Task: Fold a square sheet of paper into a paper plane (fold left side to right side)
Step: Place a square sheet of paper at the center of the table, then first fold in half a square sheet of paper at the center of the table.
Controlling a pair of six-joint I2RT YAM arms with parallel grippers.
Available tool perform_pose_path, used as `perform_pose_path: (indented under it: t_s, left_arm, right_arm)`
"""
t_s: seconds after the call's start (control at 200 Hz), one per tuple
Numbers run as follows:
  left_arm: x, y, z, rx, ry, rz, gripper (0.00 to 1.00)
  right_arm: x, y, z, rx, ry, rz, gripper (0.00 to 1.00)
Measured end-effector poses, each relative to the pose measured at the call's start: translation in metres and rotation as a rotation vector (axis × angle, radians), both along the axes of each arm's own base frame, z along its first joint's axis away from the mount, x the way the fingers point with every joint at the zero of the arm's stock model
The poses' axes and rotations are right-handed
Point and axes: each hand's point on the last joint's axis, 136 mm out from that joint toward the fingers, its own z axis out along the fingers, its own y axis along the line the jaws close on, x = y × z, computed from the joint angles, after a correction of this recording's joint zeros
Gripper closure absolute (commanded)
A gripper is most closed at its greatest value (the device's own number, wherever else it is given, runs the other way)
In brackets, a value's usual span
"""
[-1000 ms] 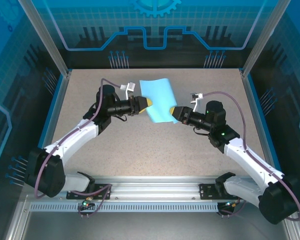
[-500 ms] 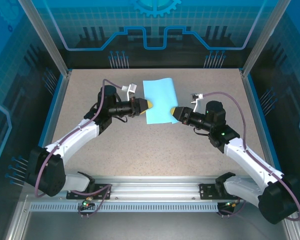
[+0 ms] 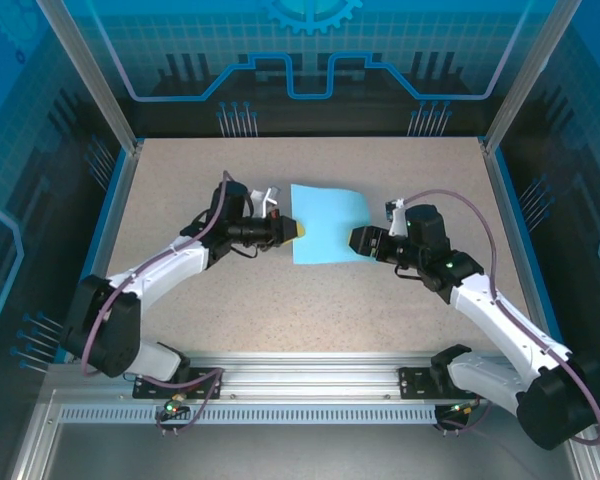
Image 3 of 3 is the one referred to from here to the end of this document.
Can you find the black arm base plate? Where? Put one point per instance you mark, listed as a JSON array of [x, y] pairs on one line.
[[150, 391], [415, 385]]

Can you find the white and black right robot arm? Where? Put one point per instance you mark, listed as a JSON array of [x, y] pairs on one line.
[[495, 310]]

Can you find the aluminium frame post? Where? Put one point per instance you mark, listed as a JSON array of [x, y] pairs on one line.
[[528, 75], [92, 75]]

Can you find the light blue paper sheet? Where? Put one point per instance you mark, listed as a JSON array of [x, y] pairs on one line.
[[330, 220]]

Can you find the aluminium mounting rail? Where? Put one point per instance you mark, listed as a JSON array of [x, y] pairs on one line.
[[310, 375]]

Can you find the aluminium side rail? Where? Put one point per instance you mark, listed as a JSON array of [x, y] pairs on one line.
[[517, 250], [107, 250]]

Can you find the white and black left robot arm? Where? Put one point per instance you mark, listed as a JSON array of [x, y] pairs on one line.
[[160, 270]]

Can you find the grey metal shelf panel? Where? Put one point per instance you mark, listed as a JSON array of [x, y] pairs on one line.
[[305, 455]]

